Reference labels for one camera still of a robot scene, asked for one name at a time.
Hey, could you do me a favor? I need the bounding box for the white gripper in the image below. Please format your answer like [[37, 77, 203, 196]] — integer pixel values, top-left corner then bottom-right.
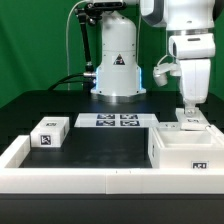
[[168, 33, 216, 117]]

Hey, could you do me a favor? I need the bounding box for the white cabinet body box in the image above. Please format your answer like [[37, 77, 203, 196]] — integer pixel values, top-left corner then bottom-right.
[[148, 125, 224, 169]]

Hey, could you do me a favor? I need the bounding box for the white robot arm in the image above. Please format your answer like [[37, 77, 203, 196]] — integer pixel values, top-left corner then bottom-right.
[[87, 0, 224, 116]]

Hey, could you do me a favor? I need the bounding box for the small white tagged block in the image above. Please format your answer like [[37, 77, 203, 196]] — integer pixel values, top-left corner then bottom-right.
[[30, 117, 70, 148]]

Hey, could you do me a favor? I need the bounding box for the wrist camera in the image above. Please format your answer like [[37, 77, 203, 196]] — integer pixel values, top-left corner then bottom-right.
[[153, 55, 180, 87]]

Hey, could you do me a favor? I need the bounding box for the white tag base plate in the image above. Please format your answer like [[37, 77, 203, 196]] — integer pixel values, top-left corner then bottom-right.
[[75, 113, 159, 128]]

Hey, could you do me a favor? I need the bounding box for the black cable bundle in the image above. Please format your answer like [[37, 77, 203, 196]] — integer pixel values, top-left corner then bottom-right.
[[47, 72, 97, 92]]

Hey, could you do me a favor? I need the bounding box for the white cable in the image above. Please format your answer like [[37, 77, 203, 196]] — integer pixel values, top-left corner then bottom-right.
[[65, 0, 88, 91]]

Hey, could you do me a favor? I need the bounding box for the white U-shaped fence frame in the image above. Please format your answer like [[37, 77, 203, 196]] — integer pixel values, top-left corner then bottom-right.
[[0, 135, 224, 194]]

